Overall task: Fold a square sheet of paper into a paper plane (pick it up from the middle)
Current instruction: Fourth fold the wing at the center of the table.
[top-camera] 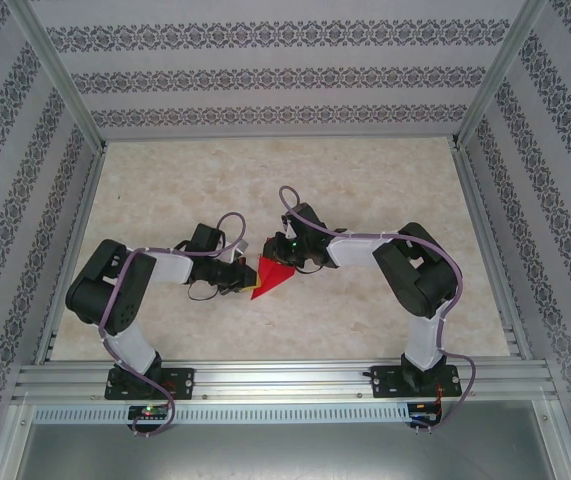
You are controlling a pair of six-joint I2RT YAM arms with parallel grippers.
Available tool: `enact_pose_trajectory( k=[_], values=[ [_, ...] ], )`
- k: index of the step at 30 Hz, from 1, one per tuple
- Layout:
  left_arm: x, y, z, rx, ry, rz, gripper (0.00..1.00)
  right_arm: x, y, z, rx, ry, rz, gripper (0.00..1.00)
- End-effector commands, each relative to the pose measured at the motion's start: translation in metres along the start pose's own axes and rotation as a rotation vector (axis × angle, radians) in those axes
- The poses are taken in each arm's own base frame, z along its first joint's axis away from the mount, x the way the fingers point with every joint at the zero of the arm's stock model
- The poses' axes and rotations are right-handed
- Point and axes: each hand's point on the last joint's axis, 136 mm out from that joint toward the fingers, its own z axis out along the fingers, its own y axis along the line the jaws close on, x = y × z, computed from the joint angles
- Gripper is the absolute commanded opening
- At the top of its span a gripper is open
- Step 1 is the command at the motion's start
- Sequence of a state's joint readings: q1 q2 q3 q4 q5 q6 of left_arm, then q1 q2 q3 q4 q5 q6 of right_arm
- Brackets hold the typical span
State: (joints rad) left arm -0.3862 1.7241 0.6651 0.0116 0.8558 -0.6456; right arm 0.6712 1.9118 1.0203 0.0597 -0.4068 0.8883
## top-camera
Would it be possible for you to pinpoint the aluminium frame crossbeam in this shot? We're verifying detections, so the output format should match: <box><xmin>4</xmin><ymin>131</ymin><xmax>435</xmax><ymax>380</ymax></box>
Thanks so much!
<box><xmin>100</xmin><ymin>130</ymin><xmax>460</xmax><ymax>144</ymax></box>

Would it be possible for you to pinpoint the aluminium lower frame beam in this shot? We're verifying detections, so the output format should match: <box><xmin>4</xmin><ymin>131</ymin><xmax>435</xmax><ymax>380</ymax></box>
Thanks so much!
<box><xmin>0</xmin><ymin>402</ymin><xmax>34</xmax><ymax>480</ymax></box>
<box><xmin>534</xmin><ymin>399</ymin><xmax>571</xmax><ymax>480</ymax></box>

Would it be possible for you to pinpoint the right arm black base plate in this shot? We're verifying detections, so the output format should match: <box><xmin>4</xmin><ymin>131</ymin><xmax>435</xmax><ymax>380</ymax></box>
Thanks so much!
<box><xmin>372</xmin><ymin>364</ymin><xmax>463</xmax><ymax>400</ymax></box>

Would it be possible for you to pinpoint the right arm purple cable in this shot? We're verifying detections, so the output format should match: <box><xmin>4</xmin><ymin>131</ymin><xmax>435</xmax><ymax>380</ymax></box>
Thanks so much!
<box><xmin>278</xmin><ymin>186</ymin><xmax>476</xmax><ymax>434</ymax></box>

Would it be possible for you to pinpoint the aluminium mounting rail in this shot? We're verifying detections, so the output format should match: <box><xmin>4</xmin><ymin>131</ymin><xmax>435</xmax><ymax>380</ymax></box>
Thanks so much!
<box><xmin>12</xmin><ymin>358</ymin><xmax>559</xmax><ymax>402</ymax></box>

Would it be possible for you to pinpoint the left wrist thin black cable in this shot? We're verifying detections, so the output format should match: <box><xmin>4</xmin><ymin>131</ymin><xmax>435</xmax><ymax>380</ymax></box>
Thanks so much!
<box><xmin>187</xmin><ymin>279</ymin><xmax>221</xmax><ymax>303</ymax></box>

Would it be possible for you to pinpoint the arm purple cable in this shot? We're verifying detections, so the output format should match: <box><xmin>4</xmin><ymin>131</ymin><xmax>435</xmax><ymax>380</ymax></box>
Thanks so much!
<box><xmin>278</xmin><ymin>186</ymin><xmax>476</xmax><ymax>434</ymax></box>
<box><xmin>98</xmin><ymin>212</ymin><xmax>247</xmax><ymax>439</ymax></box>

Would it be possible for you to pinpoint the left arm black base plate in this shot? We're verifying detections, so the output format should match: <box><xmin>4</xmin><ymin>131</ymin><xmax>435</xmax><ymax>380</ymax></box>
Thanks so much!
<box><xmin>104</xmin><ymin>368</ymin><xmax>196</xmax><ymax>401</ymax></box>

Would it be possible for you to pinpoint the slotted grey cable duct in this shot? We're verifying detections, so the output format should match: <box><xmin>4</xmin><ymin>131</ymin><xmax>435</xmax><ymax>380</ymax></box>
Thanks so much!
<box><xmin>32</xmin><ymin>403</ymin><xmax>412</xmax><ymax>424</ymax></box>

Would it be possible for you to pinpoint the red square paper sheet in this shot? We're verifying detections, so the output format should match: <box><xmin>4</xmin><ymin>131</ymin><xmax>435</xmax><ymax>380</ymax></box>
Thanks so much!
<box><xmin>249</xmin><ymin>253</ymin><xmax>297</xmax><ymax>301</ymax></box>

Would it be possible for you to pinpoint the grey metal sheet panel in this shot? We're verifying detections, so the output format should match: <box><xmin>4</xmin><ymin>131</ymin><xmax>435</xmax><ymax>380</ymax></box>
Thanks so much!
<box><xmin>14</xmin><ymin>423</ymin><xmax>569</xmax><ymax>480</ymax></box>

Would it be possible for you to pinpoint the aluminium side rail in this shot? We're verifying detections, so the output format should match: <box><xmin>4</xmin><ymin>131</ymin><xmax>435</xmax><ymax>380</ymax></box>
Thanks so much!
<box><xmin>452</xmin><ymin>144</ymin><xmax>534</xmax><ymax>359</ymax></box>
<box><xmin>34</xmin><ymin>144</ymin><xmax>108</xmax><ymax>364</ymax></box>

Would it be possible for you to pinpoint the aluminium frame post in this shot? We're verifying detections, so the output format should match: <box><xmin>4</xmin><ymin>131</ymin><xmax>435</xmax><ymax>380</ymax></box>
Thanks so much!
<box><xmin>452</xmin><ymin>0</ymin><xmax>551</xmax><ymax>149</ymax></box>
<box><xmin>12</xmin><ymin>0</ymin><xmax>107</xmax><ymax>149</ymax></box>

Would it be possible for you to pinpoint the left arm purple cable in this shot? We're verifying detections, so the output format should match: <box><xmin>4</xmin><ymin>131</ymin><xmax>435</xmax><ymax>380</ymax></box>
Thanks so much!
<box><xmin>98</xmin><ymin>212</ymin><xmax>247</xmax><ymax>439</ymax></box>

